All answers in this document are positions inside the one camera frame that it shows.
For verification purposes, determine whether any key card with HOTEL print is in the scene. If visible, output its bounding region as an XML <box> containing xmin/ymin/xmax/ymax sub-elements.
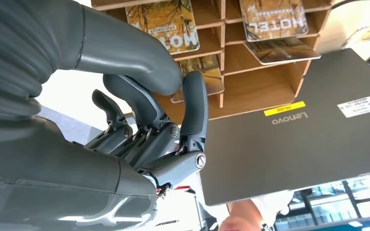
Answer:
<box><xmin>239</xmin><ymin>0</ymin><xmax>309</xmax><ymax>43</ymax></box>
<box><xmin>125</xmin><ymin>0</ymin><xmax>200</xmax><ymax>55</ymax></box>

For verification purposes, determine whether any person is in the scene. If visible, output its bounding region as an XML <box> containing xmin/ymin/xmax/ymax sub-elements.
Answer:
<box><xmin>218</xmin><ymin>190</ymin><xmax>296</xmax><ymax>231</ymax></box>

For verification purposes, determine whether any wooden card organizer tray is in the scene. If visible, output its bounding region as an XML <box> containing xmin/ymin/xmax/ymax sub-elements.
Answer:
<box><xmin>91</xmin><ymin>0</ymin><xmax>334</xmax><ymax>126</ymax></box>

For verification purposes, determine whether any grey laptop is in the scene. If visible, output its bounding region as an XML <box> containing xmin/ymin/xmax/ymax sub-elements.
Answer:
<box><xmin>200</xmin><ymin>48</ymin><xmax>370</xmax><ymax>206</ymax></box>

